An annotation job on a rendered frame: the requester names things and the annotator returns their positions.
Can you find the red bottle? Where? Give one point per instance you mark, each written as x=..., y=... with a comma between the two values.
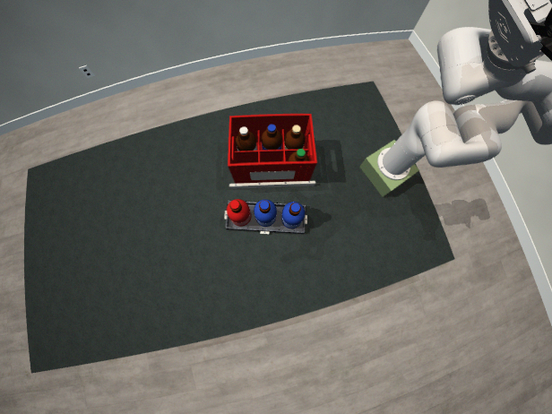
x=239, y=212

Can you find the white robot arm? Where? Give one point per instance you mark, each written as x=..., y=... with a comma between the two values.
x=464, y=77

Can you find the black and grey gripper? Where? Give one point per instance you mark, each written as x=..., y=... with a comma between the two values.
x=522, y=30

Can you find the blue bottle with brown band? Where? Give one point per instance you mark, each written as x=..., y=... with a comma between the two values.
x=292, y=215

